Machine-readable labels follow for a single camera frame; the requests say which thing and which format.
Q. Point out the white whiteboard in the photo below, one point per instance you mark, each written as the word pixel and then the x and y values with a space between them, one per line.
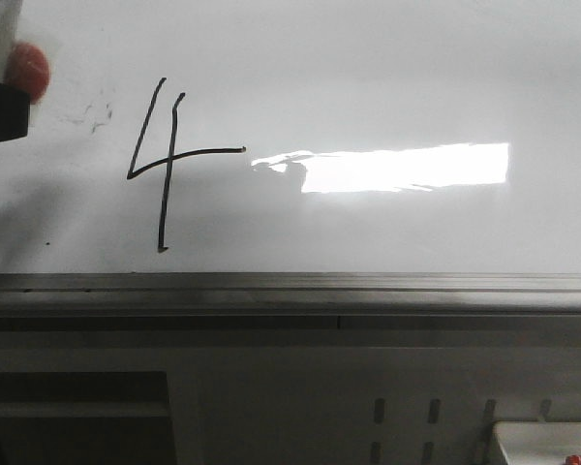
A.
pixel 312 136

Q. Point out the small red object in bin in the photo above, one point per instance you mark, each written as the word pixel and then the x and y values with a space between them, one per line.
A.
pixel 574 459

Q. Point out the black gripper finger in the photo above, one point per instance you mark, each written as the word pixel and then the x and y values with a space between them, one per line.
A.
pixel 14 113

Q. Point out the grey aluminium whiteboard tray rail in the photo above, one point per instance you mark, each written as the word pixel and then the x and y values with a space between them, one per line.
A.
pixel 133 294

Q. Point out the red round magnet with tape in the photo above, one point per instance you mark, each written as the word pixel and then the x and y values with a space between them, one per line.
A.
pixel 28 70

